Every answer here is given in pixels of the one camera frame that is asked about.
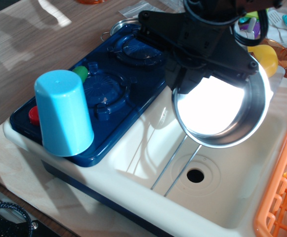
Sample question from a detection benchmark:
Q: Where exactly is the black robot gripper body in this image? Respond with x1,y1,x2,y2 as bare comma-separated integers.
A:
137,10,259,80

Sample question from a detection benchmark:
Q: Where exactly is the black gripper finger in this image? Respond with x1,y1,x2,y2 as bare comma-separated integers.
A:
165,58,205,94

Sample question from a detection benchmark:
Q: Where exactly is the stainless steel frying pan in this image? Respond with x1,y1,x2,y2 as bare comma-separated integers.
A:
164,57,271,197

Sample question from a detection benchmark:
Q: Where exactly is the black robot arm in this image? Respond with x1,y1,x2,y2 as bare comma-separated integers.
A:
137,0,282,94

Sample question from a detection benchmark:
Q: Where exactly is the blue toy stove top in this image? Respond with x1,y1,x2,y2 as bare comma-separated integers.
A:
9,24,165,167

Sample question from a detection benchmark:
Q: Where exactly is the green stove knob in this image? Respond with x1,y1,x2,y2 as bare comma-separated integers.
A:
72,66,88,83

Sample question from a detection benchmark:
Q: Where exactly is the cream toy sink unit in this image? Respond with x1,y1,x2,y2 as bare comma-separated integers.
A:
3,78,287,237

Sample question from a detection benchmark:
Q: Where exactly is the red stove knob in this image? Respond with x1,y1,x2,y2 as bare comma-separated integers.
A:
28,106,40,126

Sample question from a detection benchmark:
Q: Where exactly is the white grey toy faucet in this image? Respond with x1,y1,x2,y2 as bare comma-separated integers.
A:
234,18,285,84

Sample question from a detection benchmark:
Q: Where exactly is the lime green plastic container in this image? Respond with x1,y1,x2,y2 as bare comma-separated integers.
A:
244,11,259,19

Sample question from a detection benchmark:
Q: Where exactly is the yellow plastic banana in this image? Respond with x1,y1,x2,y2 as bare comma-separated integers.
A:
247,44,279,78

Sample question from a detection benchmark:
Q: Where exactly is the white toy spatula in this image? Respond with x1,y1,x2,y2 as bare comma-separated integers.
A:
267,9,287,46

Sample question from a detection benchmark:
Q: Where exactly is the small steel pot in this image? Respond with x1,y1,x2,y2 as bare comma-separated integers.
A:
100,17,140,41

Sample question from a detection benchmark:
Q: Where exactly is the clear plastic bag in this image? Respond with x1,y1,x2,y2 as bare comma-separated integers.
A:
119,0,161,18

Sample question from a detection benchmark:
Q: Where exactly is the light blue plastic cup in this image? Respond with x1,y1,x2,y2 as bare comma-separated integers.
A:
34,70,94,157

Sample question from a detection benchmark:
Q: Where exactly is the orange dish rack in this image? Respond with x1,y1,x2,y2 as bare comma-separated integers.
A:
253,135,287,237

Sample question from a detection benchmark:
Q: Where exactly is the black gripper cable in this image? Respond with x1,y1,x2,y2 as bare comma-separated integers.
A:
232,8,269,47

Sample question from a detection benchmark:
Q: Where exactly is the black braided cable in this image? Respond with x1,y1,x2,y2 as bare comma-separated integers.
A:
0,201,33,237

